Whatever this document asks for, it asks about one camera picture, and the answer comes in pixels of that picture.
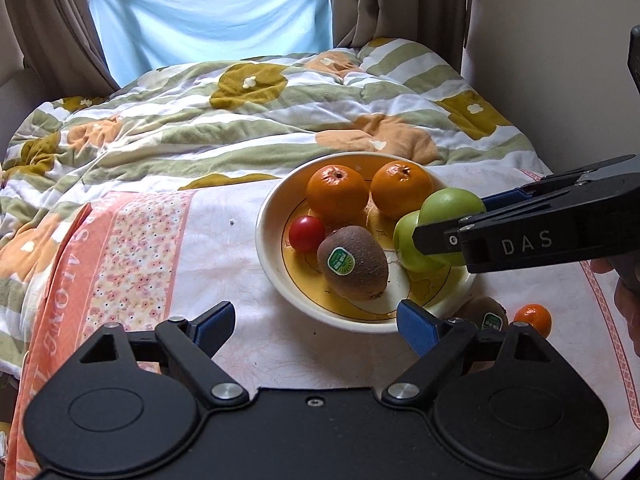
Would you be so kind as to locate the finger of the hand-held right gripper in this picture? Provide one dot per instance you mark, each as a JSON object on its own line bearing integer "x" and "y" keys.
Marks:
{"x": 437, "y": 240}
{"x": 502, "y": 199}

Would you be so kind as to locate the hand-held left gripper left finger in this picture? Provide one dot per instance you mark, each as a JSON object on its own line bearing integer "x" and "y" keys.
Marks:
{"x": 218, "y": 317}

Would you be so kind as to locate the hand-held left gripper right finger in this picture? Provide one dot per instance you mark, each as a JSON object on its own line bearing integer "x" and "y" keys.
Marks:
{"x": 417, "y": 322}

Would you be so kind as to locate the green apple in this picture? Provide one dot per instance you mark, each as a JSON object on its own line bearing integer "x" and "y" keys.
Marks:
{"x": 452, "y": 205}
{"x": 406, "y": 240}

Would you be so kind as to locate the brown kiwi with green sticker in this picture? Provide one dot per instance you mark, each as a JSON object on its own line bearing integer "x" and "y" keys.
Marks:
{"x": 357, "y": 265}
{"x": 475, "y": 310}

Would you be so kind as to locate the large orange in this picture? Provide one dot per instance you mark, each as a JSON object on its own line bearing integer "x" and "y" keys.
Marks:
{"x": 401, "y": 189}
{"x": 336, "y": 191}

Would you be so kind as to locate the cream plate with duck print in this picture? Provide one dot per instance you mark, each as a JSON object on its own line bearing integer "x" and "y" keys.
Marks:
{"x": 280, "y": 280}

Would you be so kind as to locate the red cherry tomato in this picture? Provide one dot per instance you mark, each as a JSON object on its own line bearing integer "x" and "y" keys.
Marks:
{"x": 306, "y": 234}

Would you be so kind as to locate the person's right hand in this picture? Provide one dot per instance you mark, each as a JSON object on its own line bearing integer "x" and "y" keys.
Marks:
{"x": 629, "y": 315}

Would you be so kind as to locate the small tangerine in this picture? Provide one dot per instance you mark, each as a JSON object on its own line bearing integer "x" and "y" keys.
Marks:
{"x": 533, "y": 319}

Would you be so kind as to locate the pink floral printed cloth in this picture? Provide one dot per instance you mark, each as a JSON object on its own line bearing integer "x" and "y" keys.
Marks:
{"x": 150, "y": 270}

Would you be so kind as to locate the green striped floral quilt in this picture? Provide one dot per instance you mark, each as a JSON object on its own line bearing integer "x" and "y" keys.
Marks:
{"x": 200, "y": 120}

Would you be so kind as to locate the brown curtain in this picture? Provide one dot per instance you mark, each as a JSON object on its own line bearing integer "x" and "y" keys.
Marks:
{"x": 50, "y": 20}
{"x": 395, "y": 0}

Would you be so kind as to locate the light blue window cloth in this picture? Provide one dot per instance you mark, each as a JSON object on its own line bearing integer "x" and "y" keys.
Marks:
{"x": 210, "y": 15}

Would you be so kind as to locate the beige padded bed frame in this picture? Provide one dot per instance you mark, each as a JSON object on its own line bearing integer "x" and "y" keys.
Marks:
{"x": 12, "y": 105}

